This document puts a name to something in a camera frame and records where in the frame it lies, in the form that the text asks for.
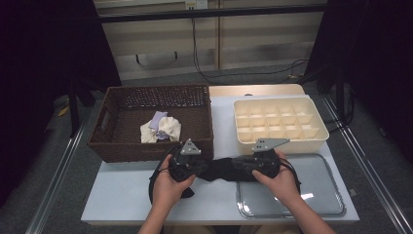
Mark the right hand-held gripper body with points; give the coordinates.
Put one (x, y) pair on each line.
(268, 164)

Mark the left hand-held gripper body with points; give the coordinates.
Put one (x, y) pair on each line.
(183, 169)

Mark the brown wicker basket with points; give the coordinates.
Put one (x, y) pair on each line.
(195, 149)

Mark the cream divided storage box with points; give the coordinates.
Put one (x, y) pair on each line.
(276, 148)

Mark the black sock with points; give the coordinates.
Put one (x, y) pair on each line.
(220, 170)
(188, 193)

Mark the cream sock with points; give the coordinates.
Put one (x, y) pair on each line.
(147, 135)
(170, 126)

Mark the clear plastic lid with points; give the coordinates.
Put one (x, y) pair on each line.
(324, 182)

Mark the person's left hand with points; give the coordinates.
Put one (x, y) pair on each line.
(168, 191)

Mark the person's right hand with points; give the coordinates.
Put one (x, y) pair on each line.
(281, 188)

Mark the person's beige trousers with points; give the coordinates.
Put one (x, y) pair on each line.
(253, 230)

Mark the small grey block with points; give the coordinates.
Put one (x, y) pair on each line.
(353, 192)

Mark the black metal stand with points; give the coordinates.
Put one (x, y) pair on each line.
(74, 110)

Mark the small yellow object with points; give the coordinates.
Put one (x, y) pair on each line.
(63, 111)

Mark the black horizontal bar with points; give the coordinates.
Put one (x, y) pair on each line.
(211, 13)

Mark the black curtain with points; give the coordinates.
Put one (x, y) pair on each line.
(383, 65)

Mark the metal floor rail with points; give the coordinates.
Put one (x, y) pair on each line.
(367, 169)
(55, 182)

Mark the black wall bracket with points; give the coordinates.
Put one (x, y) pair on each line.
(176, 55)
(138, 59)

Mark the white wall socket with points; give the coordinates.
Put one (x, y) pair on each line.
(196, 4)

